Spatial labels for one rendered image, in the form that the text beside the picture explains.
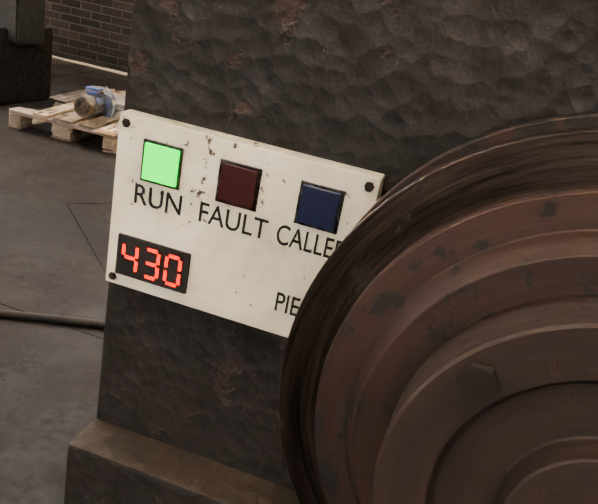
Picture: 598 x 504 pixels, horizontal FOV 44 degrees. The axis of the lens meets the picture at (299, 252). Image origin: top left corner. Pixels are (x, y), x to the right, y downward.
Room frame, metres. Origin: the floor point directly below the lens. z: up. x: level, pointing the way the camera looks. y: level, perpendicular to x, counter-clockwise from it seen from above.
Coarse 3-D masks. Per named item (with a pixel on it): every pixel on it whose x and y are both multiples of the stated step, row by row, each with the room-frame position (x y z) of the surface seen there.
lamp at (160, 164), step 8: (152, 144) 0.68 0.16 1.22; (144, 152) 0.68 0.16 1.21; (152, 152) 0.68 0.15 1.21; (160, 152) 0.68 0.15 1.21; (168, 152) 0.68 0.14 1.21; (176, 152) 0.67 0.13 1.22; (144, 160) 0.68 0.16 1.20; (152, 160) 0.68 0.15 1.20; (160, 160) 0.68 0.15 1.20; (168, 160) 0.67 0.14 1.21; (176, 160) 0.67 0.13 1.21; (144, 168) 0.68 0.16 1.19; (152, 168) 0.68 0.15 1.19; (160, 168) 0.68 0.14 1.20; (168, 168) 0.67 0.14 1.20; (176, 168) 0.67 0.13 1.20; (144, 176) 0.68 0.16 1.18; (152, 176) 0.68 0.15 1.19; (160, 176) 0.68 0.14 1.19; (168, 176) 0.67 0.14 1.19; (176, 176) 0.67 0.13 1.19; (168, 184) 0.67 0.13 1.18
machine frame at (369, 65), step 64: (192, 0) 0.70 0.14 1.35; (256, 0) 0.69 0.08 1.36; (320, 0) 0.67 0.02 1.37; (384, 0) 0.66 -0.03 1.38; (448, 0) 0.65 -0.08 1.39; (512, 0) 0.64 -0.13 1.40; (576, 0) 0.62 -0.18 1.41; (128, 64) 0.72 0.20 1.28; (192, 64) 0.70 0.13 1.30; (256, 64) 0.68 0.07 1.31; (320, 64) 0.67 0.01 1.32; (384, 64) 0.66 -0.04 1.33; (448, 64) 0.64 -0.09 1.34; (512, 64) 0.63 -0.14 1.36; (576, 64) 0.62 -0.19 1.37; (256, 128) 0.68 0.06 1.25; (320, 128) 0.67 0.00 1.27; (384, 128) 0.65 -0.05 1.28; (448, 128) 0.64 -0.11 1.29; (384, 192) 0.65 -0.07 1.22; (128, 320) 0.71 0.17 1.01; (192, 320) 0.69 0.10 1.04; (128, 384) 0.71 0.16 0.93; (192, 384) 0.69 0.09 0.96; (256, 384) 0.67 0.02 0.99; (128, 448) 0.67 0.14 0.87; (192, 448) 0.69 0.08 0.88; (256, 448) 0.67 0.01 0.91
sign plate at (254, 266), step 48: (144, 144) 0.68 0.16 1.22; (192, 144) 0.67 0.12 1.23; (240, 144) 0.66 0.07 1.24; (144, 192) 0.69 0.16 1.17; (192, 192) 0.67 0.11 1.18; (288, 192) 0.65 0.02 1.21; (336, 192) 0.64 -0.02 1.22; (144, 240) 0.68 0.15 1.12; (192, 240) 0.67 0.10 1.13; (240, 240) 0.66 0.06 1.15; (288, 240) 0.65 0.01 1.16; (336, 240) 0.64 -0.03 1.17; (144, 288) 0.68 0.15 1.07; (192, 288) 0.67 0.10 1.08; (240, 288) 0.66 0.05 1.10; (288, 288) 0.65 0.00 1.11; (288, 336) 0.64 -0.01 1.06
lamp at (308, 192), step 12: (312, 192) 0.64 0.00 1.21; (324, 192) 0.64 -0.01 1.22; (300, 204) 0.64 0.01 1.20; (312, 204) 0.64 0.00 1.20; (324, 204) 0.64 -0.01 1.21; (336, 204) 0.64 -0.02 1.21; (300, 216) 0.64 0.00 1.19; (312, 216) 0.64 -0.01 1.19; (324, 216) 0.64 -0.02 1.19; (336, 216) 0.64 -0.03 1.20; (324, 228) 0.64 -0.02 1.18
